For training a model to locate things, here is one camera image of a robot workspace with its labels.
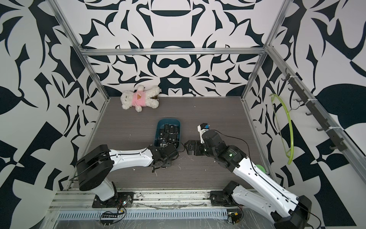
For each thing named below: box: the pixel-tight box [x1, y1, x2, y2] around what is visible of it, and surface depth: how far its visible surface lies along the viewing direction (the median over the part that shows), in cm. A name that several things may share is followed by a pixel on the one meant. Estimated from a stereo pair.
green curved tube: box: [268, 93, 295, 166], surface depth 67 cm
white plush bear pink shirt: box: [120, 84, 161, 113], surface depth 111 cm
